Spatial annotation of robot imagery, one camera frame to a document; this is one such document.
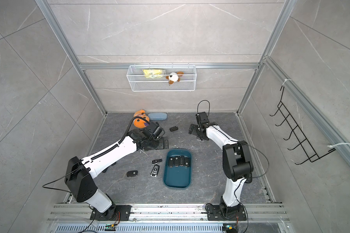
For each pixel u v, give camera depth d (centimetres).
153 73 84
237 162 50
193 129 87
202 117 76
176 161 91
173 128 107
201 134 70
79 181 42
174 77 86
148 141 59
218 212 73
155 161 90
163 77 89
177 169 88
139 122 105
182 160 91
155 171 87
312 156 58
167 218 73
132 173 86
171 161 91
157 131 64
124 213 73
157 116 114
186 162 90
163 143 73
